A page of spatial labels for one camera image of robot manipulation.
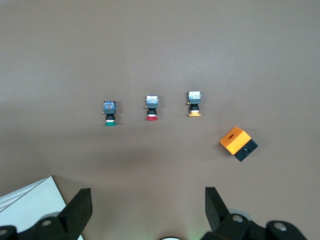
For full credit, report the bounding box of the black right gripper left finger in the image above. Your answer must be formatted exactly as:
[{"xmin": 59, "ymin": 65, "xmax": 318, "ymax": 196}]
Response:
[{"xmin": 0, "ymin": 188, "xmax": 93, "ymax": 240}]

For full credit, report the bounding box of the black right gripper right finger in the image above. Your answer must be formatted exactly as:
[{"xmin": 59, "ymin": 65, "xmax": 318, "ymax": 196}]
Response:
[{"xmin": 201, "ymin": 186, "xmax": 308, "ymax": 240}]

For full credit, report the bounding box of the yellow push button switch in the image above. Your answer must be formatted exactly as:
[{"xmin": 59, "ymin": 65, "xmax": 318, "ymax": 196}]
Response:
[{"xmin": 185, "ymin": 90, "xmax": 203, "ymax": 118}]

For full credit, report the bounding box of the white drawer cabinet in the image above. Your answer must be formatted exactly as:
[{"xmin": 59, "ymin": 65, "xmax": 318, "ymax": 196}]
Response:
[{"xmin": 0, "ymin": 175, "xmax": 68, "ymax": 234}]

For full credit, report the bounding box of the orange and black button box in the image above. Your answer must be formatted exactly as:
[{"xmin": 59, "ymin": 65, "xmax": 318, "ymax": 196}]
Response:
[{"xmin": 219, "ymin": 126, "xmax": 259, "ymax": 163}]

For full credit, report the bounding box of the green push button switch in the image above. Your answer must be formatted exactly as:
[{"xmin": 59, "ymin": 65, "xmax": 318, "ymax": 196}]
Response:
[{"xmin": 102, "ymin": 100, "xmax": 119, "ymax": 127}]

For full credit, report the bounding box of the red push button switch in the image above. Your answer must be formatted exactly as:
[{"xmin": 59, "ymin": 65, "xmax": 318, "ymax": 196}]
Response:
[{"xmin": 144, "ymin": 94, "xmax": 160, "ymax": 122}]

